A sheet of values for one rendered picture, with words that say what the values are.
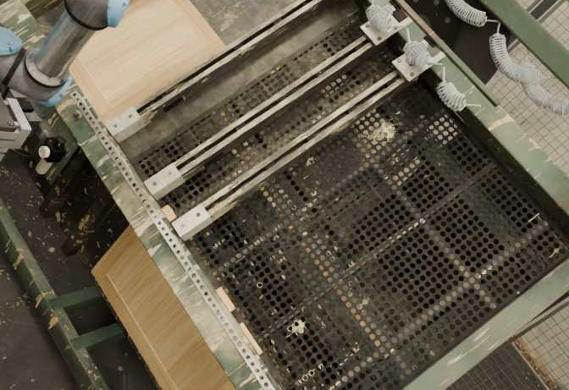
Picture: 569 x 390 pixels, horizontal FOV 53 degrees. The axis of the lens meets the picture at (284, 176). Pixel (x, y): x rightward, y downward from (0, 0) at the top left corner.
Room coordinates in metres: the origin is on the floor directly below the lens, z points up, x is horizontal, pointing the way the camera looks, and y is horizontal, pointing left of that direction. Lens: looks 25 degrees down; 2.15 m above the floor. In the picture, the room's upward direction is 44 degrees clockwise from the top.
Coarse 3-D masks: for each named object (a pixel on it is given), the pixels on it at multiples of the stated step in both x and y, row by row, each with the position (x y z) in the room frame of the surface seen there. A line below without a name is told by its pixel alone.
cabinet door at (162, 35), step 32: (160, 0) 2.23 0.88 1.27; (96, 32) 2.08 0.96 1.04; (128, 32) 2.11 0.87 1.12; (160, 32) 2.14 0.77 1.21; (192, 32) 2.18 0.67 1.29; (96, 64) 2.00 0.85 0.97; (128, 64) 2.03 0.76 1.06; (160, 64) 2.06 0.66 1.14; (192, 64) 2.09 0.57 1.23; (96, 96) 1.92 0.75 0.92; (128, 96) 1.95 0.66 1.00
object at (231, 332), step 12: (72, 96) 1.86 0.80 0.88; (84, 108) 1.85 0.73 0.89; (96, 120) 1.83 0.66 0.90; (96, 132) 1.80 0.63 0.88; (108, 144) 1.78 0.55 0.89; (120, 168) 1.74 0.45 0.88; (132, 180) 1.72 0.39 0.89; (144, 204) 1.69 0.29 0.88; (156, 216) 1.67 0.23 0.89; (168, 240) 1.63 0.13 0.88; (180, 252) 1.62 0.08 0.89; (192, 276) 1.59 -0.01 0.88; (204, 288) 1.57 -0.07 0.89; (216, 312) 1.53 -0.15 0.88; (240, 348) 1.49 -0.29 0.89; (252, 360) 1.48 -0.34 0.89; (252, 372) 1.45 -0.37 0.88
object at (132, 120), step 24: (312, 0) 2.31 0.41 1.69; (336, 0) 2.41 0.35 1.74; (264, 24) 2.20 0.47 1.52; (288, 24) 2.24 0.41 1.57; (240, 48) 2.12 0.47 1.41; (192, 72) 2.01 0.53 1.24; (216, 72) 2.06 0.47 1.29; (168, 96) 1.93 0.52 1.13; (120, 120) 1.83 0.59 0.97; (144, 120) 1.88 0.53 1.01
